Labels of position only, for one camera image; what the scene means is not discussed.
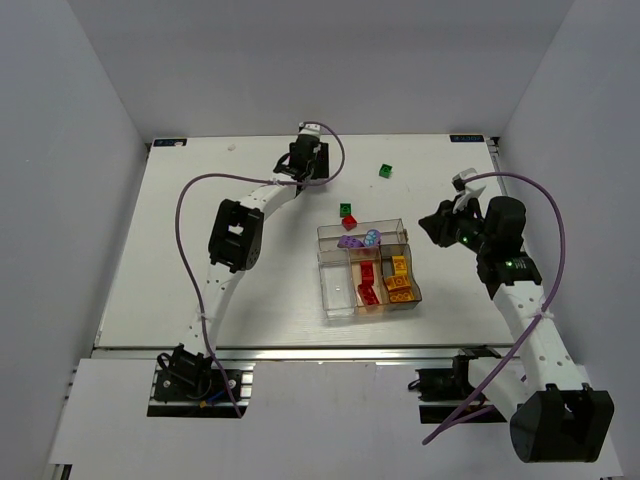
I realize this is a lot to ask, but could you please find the yellow curved lego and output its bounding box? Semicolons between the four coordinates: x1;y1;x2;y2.
391;255;408;275
385;275;411;292

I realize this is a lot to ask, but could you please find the small red square lego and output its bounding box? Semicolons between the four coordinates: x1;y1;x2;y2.
341;215;358;231

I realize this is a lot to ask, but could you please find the purple flower lego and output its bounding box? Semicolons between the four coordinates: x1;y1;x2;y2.
362;229;381;247

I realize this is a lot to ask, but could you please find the purple sloped lego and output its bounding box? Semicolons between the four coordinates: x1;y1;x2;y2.
337;235;364;249

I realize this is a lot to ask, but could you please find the yellow lego brick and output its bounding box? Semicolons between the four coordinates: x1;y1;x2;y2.
389;289;415;303

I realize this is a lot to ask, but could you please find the red lego brick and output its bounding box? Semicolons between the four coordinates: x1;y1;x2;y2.
359;261;375;285

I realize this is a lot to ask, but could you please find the red long lego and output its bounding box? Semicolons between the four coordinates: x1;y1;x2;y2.
357;283;380;306

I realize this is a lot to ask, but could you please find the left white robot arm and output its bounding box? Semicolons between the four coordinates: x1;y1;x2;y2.
174;123;331;355

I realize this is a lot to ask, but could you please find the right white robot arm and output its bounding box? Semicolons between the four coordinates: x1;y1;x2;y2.
419;196;614;463

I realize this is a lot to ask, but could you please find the green square lego near bin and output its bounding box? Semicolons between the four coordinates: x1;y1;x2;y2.
339;203;352;218

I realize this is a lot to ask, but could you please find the long smoky clear container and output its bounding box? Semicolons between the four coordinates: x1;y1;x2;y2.
317;218;408;251

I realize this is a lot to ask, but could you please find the dark grey plastic container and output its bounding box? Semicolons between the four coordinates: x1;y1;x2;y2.
380;244;422;310

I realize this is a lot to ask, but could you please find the green square lego far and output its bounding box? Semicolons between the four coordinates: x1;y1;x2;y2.
379;164;392;179

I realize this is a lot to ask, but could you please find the right blue table label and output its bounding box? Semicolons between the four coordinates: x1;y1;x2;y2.
449;134;485;143

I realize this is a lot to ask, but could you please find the blue table label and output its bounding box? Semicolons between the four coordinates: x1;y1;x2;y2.
449;134;485;143
152;138;187;148

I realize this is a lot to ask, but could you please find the clear plastic container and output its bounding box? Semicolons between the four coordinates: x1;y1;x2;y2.
318;249;356;318

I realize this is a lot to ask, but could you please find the left blue table label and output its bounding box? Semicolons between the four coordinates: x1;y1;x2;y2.
152;138;187;148

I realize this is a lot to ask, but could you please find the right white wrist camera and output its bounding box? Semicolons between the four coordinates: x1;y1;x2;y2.
452;168;486;213

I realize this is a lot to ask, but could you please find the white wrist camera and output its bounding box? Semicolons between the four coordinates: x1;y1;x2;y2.
452;168;486;213
297;122;322;142

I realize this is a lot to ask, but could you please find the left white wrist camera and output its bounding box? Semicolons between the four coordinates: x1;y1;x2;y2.
297;122;322;142

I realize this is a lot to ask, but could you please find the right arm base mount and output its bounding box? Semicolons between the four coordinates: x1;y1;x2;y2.
407;346;501;425

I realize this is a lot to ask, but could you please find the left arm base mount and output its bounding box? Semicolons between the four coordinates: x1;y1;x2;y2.
147;345;252;419

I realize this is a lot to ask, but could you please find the aluminium table rail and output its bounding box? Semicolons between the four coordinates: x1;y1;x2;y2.
94;344;519;362

